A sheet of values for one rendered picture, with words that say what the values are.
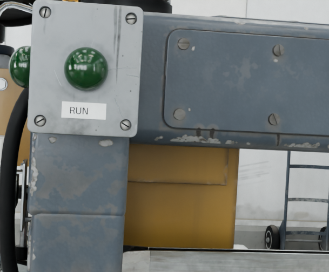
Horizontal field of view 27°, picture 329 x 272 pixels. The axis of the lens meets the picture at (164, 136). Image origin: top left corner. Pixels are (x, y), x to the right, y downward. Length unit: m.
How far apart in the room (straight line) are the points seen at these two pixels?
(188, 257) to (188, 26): 0.27
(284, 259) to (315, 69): 0.25
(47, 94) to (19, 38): 5.25
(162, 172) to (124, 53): 0.32
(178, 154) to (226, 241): 0.14
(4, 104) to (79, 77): 0.45
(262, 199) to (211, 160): 5.23
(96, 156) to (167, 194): 0.32
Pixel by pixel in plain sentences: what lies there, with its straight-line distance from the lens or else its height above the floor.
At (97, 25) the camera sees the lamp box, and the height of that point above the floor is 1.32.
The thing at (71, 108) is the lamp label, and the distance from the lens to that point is 0.46.
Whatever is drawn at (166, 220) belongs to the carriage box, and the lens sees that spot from 0.83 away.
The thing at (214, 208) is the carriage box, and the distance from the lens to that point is 0.84.
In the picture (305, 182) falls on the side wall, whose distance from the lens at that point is 6.10.
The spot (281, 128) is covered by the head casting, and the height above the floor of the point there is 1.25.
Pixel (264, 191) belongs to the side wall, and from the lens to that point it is 6.00.
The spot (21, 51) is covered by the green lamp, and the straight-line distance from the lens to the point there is 0.48.
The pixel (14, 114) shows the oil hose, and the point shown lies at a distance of 0.53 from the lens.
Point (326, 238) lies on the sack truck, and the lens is 5.92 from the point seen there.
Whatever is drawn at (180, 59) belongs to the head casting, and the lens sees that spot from 0.52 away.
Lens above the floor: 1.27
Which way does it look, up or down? 3 degrees down
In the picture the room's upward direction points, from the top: 3 degrees clockwise
